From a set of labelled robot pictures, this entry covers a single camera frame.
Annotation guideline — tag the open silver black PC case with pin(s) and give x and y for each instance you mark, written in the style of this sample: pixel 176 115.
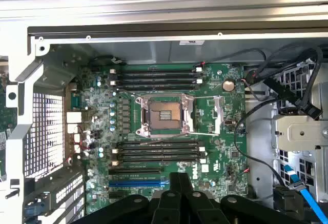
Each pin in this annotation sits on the open silver black PC case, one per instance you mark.
pixel 153 33

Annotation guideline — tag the metal CPU socket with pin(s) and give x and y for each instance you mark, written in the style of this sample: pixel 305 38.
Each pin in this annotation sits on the metal CPU socket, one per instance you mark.
pixel 164 116

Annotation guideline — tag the black plastic fan shroud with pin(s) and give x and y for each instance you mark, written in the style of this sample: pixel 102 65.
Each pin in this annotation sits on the black plastic fan shroud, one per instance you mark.
pixel 288 202

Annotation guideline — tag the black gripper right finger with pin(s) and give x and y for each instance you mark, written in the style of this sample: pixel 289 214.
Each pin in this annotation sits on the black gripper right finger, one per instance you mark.
pixel 197 208

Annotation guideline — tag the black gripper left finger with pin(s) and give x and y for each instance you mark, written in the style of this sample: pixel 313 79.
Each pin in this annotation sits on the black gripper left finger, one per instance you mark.
pixel 166 208

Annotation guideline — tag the round coin battery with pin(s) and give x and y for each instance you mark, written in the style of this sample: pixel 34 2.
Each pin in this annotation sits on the round coin battery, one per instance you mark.
pixel 228 85

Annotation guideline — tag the white label sticker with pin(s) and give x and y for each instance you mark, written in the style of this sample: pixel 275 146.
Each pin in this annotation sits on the white label sticker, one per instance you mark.
pixel 192 42

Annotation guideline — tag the silver metal disk bay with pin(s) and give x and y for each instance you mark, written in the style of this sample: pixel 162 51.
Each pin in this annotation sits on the silver metal disk bay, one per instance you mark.
pixel 299 131

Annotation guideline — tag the metal rear port stack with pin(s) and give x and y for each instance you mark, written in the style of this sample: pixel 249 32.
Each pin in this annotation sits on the metal rear port stack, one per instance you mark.
pixel 74 117

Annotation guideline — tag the black RAM slot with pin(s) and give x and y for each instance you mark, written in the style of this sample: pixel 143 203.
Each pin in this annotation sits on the black RAM slot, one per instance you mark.
pixel 156 159
pixel 156 87
pixel 156 71
pixel 156 148
pixel 156 143
pixel 156 81
pixel 156 76
pixel 156 154

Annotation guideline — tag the green motherboard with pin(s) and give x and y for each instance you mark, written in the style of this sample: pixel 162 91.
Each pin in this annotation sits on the green motherboard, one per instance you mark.
pixel 225 144

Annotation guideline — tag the long black expansion slot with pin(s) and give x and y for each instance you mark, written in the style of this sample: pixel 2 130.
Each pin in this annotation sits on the long black expansion slot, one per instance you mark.
pixel 135 171

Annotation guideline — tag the blue expansion slot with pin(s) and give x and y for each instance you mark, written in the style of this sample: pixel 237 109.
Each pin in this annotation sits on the blue expansion slot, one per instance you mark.
pixel 138 183

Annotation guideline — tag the metal socket cover frame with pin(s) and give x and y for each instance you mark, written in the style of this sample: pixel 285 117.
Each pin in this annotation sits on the metal socket cover frame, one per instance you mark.
pixel 218 113

